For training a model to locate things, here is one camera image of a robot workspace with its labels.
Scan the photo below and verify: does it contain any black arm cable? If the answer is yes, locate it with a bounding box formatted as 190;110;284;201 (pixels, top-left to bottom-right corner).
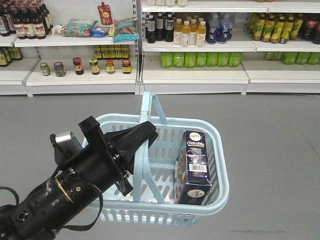
0;172;104;232

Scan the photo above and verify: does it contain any dark blue Chocofello cookie box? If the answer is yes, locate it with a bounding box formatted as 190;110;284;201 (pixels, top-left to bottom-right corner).
173;130;212;206

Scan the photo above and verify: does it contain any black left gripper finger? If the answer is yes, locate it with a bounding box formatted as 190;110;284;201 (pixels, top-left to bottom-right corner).
104;121;159;160
115;150;135;196

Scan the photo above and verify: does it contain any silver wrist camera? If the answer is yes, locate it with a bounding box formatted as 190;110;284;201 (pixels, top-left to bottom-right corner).
55;131;83;152

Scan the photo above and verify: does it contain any white store shelving unit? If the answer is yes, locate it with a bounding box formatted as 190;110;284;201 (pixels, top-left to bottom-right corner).
0;0;320;97

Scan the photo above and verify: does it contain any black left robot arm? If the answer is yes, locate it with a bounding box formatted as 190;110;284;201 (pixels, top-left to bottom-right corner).
0;116;158;240

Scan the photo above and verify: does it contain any light blue plastic basket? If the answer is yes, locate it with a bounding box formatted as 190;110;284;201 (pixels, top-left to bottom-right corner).
90;92;229;226

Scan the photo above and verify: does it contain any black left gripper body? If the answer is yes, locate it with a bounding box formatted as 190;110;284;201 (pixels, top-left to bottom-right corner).
79;116;121;192

